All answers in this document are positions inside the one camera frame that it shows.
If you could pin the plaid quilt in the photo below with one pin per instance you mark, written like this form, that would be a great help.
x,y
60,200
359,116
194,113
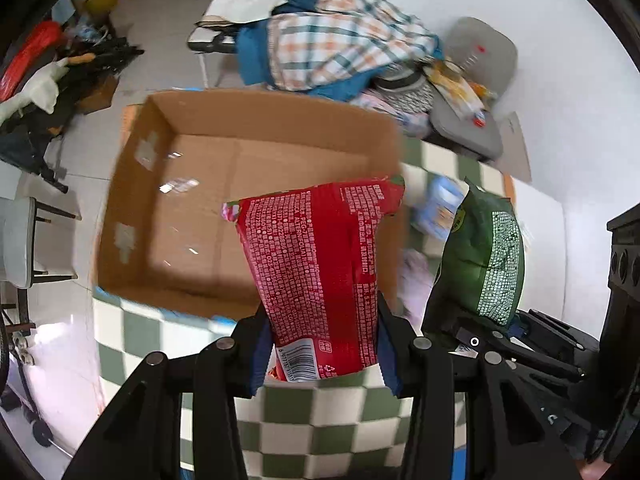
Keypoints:
x,y
318,42

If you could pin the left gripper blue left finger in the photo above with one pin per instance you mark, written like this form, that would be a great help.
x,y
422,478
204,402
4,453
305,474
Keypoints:
x,y
260,354

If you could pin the grey cushioned chair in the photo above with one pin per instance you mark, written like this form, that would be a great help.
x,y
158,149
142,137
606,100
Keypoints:
x,y
478,66

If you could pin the zebra pattern cushion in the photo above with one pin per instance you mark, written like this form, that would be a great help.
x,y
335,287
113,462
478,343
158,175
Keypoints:
x,y
405,89

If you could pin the green snack bag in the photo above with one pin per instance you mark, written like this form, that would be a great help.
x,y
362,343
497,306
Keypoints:
x,y
481,272

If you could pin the cardboard box blue exterior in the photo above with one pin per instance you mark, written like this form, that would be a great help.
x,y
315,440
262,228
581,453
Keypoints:
x,y
177,218

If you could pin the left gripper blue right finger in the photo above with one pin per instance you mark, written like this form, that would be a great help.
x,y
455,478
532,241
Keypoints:
x,y
389,349

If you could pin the yellow snack box on chair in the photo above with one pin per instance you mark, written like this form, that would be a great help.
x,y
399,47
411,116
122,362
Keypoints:
x,y
448,80

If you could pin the red snack bag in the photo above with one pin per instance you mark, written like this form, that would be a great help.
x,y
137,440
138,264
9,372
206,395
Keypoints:
x,y
312,254

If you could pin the yellow bucket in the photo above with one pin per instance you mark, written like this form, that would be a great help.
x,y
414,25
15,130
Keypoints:
x,y
99,10

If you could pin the light blue wipes pack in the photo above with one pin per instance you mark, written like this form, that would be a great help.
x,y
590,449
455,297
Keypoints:
x,y
434,215

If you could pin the white folding chair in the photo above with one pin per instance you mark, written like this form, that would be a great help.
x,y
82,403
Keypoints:
x,y
207,41

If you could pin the pink plush toy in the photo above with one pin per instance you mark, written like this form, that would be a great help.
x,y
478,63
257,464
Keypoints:
x,y
415,283

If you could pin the red plastic bag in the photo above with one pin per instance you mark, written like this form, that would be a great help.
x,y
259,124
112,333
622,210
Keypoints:
x,y
45,35

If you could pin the white goose plush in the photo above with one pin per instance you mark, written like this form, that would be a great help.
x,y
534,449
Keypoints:
x,y
42,87

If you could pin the green white checkered tablecloth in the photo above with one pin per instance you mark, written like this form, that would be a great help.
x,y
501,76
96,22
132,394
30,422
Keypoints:
x,y
306,430

